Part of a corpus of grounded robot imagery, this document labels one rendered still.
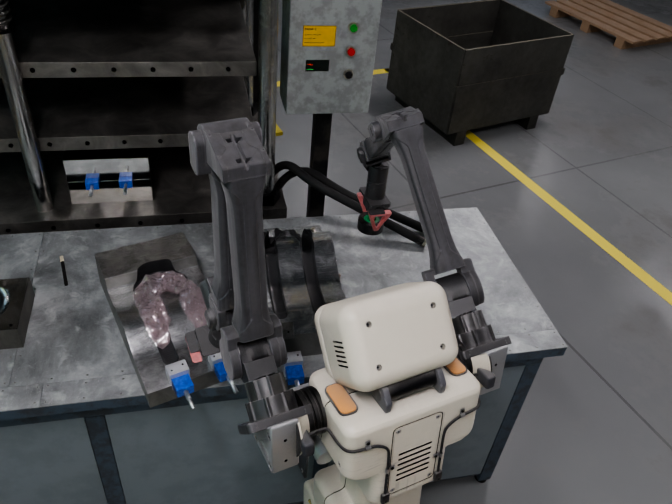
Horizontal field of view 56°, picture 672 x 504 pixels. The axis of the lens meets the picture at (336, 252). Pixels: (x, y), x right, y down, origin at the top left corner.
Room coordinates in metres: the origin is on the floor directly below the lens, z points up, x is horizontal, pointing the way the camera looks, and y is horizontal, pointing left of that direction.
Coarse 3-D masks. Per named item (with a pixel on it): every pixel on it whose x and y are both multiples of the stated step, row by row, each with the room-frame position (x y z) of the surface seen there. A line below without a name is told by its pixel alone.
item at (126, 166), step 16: (64, 160) 1.72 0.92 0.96; (80, 160) 1.74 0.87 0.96; (96, 160) 1.75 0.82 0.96; (112, 160) 1.76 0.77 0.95; (128, 160) 1.78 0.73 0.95; (144, 160) 1.79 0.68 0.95; (80, 176) 1.73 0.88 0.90; (96, 176) 1.75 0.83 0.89; (112, 176) 1.76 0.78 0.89; (128, 176) 1.78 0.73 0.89; (144, 176) 1.79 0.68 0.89; (80, 192) 1.73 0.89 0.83; (96, 192) 1.74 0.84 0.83; (112, 192) 1.76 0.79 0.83; (128, 192) 1.77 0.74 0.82; (144, 192) 1.79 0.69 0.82
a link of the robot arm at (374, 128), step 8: (368, 128) 1.27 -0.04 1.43; (376, 128) 1.21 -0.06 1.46; (376, 136) 1.21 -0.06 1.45; (360, 144) 1.54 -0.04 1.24; (368, 144) 1.47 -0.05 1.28; (376, 144) 1.37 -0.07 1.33; (384, 144) 1.30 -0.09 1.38; (392, 144) 1.32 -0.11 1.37; (368, 152) 1.47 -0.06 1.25; (376, 152) 1.41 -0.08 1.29; (384, 152) 1.43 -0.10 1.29; (368, 160) 1.49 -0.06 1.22
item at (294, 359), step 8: (288, 352) 1.10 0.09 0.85; (296, 352) 1.10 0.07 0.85; (288, 360) 1.07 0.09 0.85; (296, 360) 1.07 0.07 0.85; (288, 368) 1.05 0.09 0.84; (296, 368) 1.06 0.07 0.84; (288, 376) 1.03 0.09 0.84; (296, 376) 1.03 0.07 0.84; (304, 376) 1.04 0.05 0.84; (288, 384) 1.02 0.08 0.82; (296, 384) 1.01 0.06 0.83
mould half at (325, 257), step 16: (288, 240) 1.46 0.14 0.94; (320, 240) 1.48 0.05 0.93; (288, 256) 1.41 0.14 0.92; (320, 256) 1.43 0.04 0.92; (288, 272) 1.36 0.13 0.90; (320, 272) 1.38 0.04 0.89; (336, 272) 1.39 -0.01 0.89; (288, 288) 1.31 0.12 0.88; (304, 288) 1.32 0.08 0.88; (336, 288) 1.33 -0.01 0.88; (288, 304) 1.24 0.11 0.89; (304, 304) 1.25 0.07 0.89; (288, 320) 1.18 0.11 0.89; (304, 320) 1.18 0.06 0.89; (304, 336) 1.14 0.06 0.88; (304, 352) 1.14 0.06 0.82; (320, 352) 1.15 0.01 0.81
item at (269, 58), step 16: (240, 0) 2.50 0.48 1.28; (272, 0) 1.85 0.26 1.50; (272, 16) 1.85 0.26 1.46; (272, 32) 1.85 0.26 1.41; (272, 48) 1.85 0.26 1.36; (272, 64) 1.85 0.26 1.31; (272, 80) 1.85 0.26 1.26; (272, 96) 1.85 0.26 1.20; (256, 112) 2.53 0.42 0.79; (272, 112) 1.85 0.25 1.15; (272, 128) 1.86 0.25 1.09; (272, 144) 1.86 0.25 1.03; (272, 160) 1.86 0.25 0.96; (272, 176) 1.86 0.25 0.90; (272, 192) 1.86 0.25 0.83
